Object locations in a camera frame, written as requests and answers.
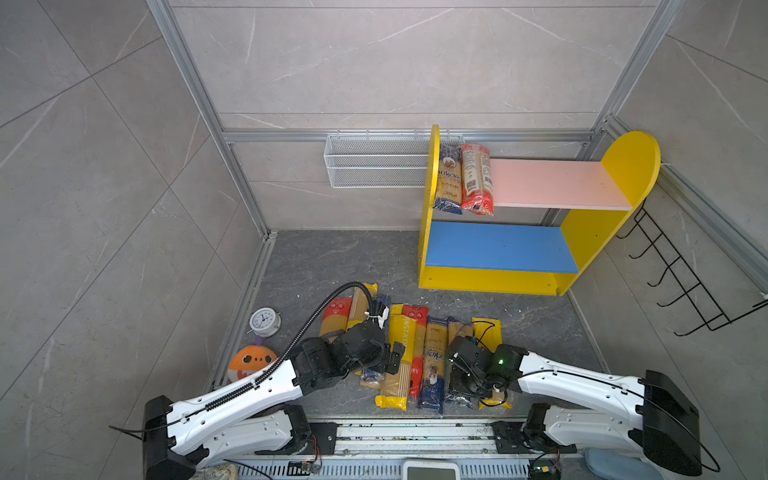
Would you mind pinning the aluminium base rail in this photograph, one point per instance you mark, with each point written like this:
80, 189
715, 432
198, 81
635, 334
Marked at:
377, 449

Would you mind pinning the yellow label spaghetti bag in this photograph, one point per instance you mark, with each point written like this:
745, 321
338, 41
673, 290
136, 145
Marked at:
358, 309

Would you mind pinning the blue grey cloth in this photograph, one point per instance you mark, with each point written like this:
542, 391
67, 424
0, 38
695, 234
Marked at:
612, 466

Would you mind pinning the thin red spaghetti bag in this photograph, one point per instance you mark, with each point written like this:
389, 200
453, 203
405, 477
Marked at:
420, 316

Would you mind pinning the white analog alarm clock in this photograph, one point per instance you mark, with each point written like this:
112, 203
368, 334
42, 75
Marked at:
265, 322

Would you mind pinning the blue Sankara spaghetti bag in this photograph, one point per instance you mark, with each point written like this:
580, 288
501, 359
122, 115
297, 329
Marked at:
448, 196

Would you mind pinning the white digital scale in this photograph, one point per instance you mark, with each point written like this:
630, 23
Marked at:
417, 469

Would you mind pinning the yellow Pastatime spaghetti bag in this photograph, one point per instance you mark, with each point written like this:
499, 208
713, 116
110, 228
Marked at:
402, 332

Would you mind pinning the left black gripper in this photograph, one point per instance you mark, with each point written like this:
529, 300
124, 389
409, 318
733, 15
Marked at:
386, 364

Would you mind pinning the yellow pink blue wooden shelf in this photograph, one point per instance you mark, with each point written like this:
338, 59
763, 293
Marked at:
598, 198

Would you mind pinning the black wire hook rack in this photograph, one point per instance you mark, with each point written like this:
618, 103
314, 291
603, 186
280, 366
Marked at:
679, 273

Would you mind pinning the yellow end spaghetti bag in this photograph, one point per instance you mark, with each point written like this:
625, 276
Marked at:
489, 333

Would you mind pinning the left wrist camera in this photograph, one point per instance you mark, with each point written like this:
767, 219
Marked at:
379, 312

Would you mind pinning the dark blue end spaghetti bag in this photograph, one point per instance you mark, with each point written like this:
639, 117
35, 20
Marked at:
456, 328

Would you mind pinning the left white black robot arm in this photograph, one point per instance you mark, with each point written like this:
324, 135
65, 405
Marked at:
258, 414

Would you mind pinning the orange plush toy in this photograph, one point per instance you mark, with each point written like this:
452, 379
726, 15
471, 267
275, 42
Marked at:
249, 360

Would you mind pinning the white wire mesh basket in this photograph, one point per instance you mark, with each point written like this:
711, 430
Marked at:
360, 161

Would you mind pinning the blue trim spaghetti bag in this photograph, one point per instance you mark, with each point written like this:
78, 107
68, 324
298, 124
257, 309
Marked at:
433, 384

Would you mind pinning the blue Barilla spaghetti box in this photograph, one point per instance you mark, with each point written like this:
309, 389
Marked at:
368, 377

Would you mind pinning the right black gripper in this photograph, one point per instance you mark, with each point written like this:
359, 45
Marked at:
458, 389

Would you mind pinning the red label spaghetti bag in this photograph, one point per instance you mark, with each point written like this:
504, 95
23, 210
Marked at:
477, 187

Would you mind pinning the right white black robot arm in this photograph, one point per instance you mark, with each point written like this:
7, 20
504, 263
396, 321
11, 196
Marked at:
646, 415

